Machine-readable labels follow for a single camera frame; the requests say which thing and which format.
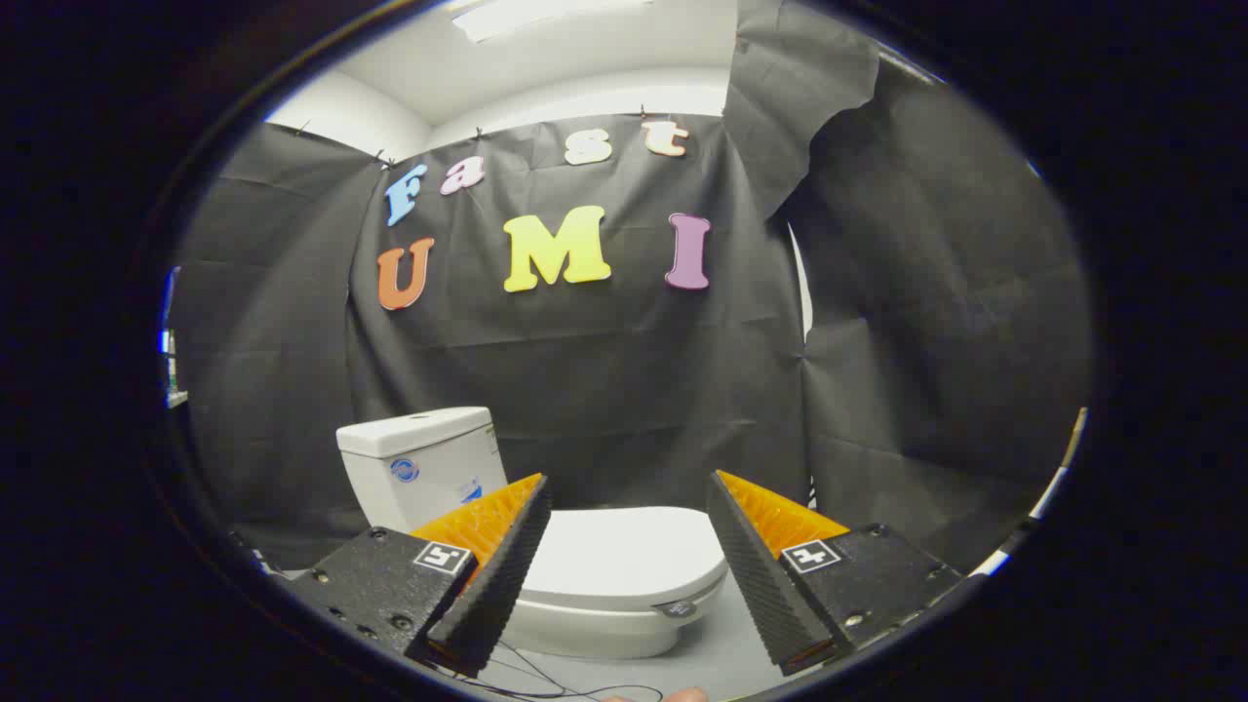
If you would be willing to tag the black backdrop cloth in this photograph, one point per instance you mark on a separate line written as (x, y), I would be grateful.
(604, 370)

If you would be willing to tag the white toilet tank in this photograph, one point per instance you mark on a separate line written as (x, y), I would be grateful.
(419, 468)

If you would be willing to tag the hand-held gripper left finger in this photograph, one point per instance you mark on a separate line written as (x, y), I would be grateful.
(497, 585)

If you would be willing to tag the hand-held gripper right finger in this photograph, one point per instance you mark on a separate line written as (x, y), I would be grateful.
(756, 585)

